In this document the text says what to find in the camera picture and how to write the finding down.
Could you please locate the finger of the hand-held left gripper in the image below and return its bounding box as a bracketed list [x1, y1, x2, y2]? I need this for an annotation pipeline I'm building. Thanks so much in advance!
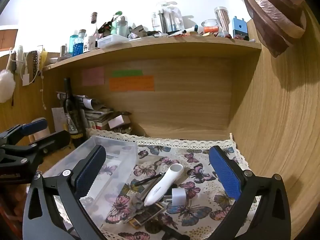
[0, 131, 71, 174]
[0, 119, 48, 144]

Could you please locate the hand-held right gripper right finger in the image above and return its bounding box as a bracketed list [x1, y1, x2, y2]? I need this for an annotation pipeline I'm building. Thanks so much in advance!
[209, 145, 292, 240]

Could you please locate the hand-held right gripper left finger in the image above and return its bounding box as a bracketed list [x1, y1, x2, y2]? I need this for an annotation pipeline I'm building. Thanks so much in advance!
[22, 144, 108, 240]

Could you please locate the clear plastic container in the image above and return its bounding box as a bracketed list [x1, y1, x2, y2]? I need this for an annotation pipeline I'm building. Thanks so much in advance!
[42, 136, 138, 227]

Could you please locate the white charger plug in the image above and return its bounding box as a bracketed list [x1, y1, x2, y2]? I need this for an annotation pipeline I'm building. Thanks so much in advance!
[164, 188, 185, 206]

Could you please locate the thin black pen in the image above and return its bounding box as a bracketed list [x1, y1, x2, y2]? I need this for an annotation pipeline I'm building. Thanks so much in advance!
[135, 173, 163, 187]

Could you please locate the white handheld electric device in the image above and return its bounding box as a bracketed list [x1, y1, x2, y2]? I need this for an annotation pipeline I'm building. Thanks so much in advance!
[144, 163, 185, 206]

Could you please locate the black makeup brush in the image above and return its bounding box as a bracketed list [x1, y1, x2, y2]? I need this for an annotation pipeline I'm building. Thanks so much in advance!
[160, 220, 190, 240]

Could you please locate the white handwritten paper note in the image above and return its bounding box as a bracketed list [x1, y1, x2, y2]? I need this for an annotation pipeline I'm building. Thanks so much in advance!
[51, 107, 67, 133]

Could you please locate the dark wine bottle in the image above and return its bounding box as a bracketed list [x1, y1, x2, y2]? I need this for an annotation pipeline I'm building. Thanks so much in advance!
[62, 77, 87, 140]

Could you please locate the white bath pouf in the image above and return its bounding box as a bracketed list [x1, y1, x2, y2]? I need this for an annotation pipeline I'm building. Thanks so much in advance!
[0, 69, 16, 103]

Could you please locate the stack of magazines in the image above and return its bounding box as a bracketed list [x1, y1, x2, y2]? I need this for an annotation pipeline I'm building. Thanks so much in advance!
[56, 91, 133, 133]

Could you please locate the butterfly print lace cloth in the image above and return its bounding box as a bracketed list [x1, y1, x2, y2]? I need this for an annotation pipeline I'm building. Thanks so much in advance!
[57, 127, 258, 240]

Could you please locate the small white card box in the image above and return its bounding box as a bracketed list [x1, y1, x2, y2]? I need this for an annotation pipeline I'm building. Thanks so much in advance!
[107, 115, 125, 129]

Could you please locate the black lace strip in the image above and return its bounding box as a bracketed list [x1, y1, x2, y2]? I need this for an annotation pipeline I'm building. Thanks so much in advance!
[30, 51, 40, 70]

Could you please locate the small dark eyelash box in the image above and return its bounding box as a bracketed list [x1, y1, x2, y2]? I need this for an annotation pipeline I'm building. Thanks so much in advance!
[125, 202, 167, 228]

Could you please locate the pink sticky note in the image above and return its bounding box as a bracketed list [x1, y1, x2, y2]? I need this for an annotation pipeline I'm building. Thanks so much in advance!
[82, 67, 105, 86]

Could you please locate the blue liquid bottle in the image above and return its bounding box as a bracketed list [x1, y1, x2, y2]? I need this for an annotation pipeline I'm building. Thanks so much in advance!
[69, 34, 84, 57]

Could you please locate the orange sticky note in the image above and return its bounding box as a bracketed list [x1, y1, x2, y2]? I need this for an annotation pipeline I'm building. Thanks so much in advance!
[109, 76, 155, 92]

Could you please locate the white printed mug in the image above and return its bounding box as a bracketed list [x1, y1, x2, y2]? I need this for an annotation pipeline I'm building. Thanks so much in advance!
[84, 35, 97, 53]

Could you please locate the green sticky note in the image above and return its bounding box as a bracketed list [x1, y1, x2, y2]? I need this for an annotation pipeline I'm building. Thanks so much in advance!
[112, 70, 143, 77]

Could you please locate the white plastic lidded box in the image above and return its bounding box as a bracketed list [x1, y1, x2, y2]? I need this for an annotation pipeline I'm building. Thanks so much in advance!
[97, 34, 129, 48]

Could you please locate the clear green-capped bottle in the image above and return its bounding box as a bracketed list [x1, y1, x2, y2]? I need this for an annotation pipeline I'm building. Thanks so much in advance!
[111, 11, 129, 38]

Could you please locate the wooden shelf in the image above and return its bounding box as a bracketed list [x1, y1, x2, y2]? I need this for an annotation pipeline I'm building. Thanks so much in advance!
[41, 39, 262, 72]

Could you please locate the blue box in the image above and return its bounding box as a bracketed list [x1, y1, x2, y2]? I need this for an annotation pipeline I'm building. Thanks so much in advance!
[232, 16, 248, 39]

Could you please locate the glass jar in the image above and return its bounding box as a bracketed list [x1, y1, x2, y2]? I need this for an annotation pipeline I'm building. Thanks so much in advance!
[201, 19, 222, 34]

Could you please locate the clear jar of sticks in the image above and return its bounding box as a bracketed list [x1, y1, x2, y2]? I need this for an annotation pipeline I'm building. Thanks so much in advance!
[214, 7, 230, 37]

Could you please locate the clear blister tool pack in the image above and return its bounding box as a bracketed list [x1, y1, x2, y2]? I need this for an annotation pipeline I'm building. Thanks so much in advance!
[151, 2, 184, 34]

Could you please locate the brown striped cloth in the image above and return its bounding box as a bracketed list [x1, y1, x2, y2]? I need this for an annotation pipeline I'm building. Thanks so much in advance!
[240, 0, 307, 58]

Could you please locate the white hanging cable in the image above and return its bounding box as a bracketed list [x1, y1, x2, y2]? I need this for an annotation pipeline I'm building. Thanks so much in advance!
[7, 45, 40, 87]

